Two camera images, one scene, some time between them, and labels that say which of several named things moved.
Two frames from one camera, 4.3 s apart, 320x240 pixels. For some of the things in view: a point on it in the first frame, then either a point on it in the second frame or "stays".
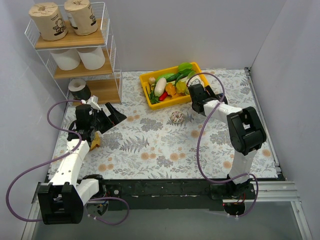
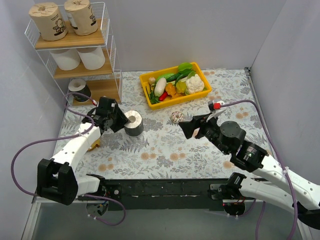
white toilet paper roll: [67, 61] stays
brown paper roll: [81, 16] stays
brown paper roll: [49, 21] stays
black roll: [79, 90] stays
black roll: [219, 96] to [135, 127]
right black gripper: [208, 92] to [200, 126]
